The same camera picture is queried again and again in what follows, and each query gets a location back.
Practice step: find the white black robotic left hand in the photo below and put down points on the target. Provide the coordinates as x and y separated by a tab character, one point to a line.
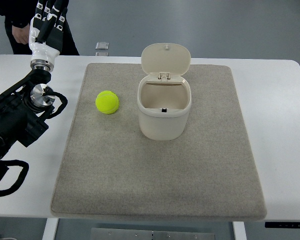
46	33

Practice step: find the yellow tennis ball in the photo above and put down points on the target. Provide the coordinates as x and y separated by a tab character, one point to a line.
107	102

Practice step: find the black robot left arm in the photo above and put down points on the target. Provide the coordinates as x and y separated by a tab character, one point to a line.
24	108

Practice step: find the person in black clothes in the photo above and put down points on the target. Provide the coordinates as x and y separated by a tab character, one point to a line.
18	15

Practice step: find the upper floor socket plate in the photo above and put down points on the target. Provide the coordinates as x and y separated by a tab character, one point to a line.
102	46

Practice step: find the floor socket plate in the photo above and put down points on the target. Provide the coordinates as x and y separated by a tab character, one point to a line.
102	46
102	53

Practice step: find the lower floor socket plate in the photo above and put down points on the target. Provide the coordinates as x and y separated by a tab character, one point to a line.
102	53

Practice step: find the beige plastic bin with lid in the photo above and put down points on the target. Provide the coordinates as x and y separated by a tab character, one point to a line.
164	97

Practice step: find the grey felt mat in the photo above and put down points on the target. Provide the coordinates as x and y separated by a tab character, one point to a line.
111	170

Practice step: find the left white table leg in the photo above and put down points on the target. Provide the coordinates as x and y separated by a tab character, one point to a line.
50	229

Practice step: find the white table leg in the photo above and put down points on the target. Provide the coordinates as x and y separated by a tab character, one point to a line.
50	229
239	230

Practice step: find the right white table leg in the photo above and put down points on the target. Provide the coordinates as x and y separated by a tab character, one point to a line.
239	230

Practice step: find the black desk control panel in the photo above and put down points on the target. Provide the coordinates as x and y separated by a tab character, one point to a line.
282	225

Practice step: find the metal table base plate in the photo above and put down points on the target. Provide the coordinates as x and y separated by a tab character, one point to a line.
134	234

